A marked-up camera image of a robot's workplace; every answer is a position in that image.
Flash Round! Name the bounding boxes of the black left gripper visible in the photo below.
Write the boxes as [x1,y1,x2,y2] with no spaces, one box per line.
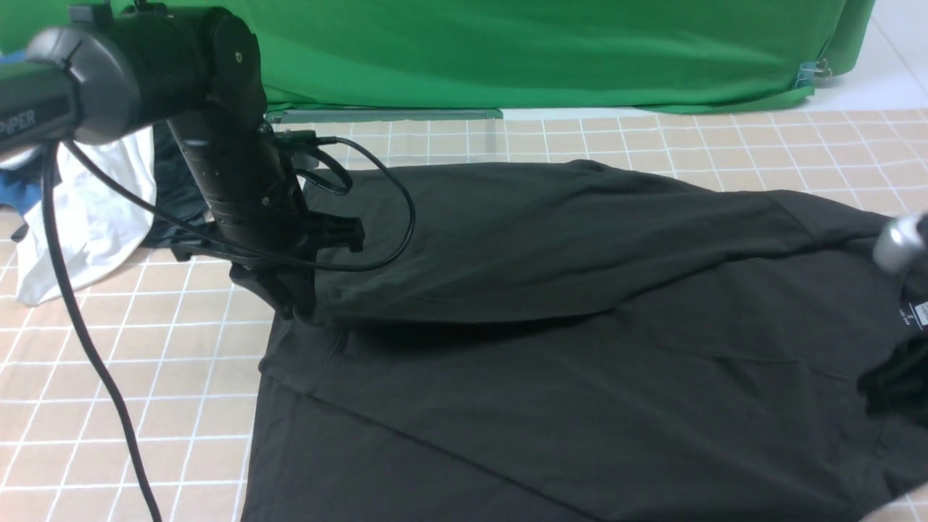
[207,167,316,323]

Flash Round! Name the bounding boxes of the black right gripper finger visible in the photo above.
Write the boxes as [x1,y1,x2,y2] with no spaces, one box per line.
[858,341,927,428]

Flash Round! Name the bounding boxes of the dark gray long-sleeved shirt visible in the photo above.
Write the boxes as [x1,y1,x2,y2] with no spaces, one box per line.
[242,161,926,521]

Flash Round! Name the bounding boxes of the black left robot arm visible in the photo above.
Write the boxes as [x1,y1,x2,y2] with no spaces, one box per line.
[1,4,318,320]

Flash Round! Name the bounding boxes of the white shirt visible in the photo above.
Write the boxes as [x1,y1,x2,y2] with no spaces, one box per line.
[14,128,157,306]

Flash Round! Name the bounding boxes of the blue shirt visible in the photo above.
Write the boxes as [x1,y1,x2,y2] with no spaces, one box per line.
[0,51,44,215]

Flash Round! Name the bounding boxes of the beige grid tablecloth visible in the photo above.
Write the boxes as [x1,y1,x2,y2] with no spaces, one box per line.
[1,108,927,521]

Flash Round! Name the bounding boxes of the dark gray crumpled garment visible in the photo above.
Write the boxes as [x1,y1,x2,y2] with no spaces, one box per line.
[141,122,208,249]

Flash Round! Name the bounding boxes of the green backdrop cloth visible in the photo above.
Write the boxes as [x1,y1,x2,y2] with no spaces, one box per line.
[0,0,876,115]

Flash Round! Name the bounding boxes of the blue binder clip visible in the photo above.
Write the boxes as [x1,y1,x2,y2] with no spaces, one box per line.
[793,59,833,89]

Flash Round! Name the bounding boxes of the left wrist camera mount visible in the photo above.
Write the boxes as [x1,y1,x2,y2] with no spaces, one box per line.
[171,128,365,261]

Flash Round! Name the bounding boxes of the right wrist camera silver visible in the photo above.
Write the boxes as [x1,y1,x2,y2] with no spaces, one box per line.
[873,212,927,274]

